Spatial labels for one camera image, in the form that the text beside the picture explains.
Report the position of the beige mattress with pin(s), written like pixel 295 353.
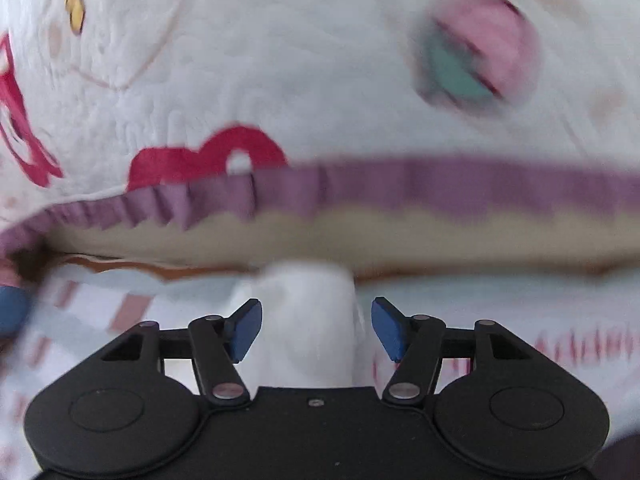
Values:
pixel 400 240

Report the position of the white garment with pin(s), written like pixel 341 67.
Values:
pixel 300 320

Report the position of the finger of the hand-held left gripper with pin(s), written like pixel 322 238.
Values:
pixel 11 310

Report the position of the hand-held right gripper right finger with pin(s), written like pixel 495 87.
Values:
pixel 386 330

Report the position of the checked bed sheet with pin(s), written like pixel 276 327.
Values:
pixel 575 310

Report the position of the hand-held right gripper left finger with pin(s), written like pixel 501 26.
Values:
pixel 247 330

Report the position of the bear printed quilt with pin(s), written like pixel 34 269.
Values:
pixel 300 60

